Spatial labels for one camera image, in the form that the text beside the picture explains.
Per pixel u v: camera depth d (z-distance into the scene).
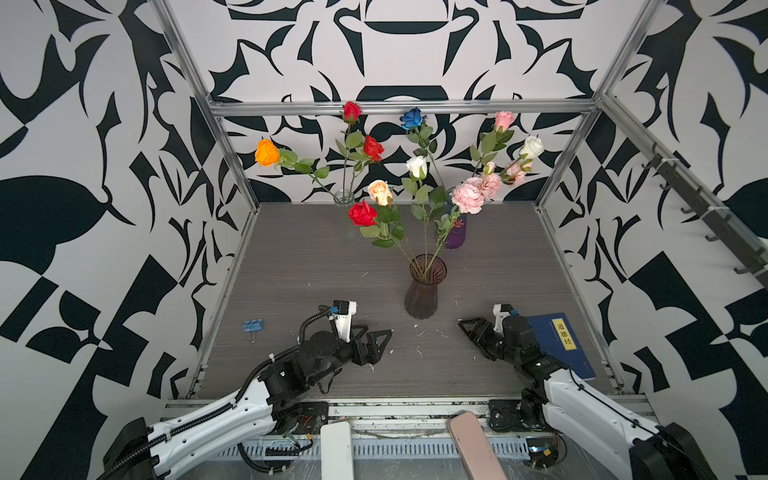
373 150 0.90
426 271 0.81
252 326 0.87
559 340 0.86
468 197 0.67
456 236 0.91
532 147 0.76
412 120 0.81
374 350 0.66
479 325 0.79
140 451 0.43
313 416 0.74
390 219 0.69
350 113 0.87
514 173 0.83
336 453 0.69
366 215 0.62
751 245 0.53
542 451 0.71
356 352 0.66
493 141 0.88
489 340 0.77
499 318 0.81
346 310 0.68
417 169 0.72
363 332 0.78
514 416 0.74
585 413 0.52
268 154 0.75
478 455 0.68
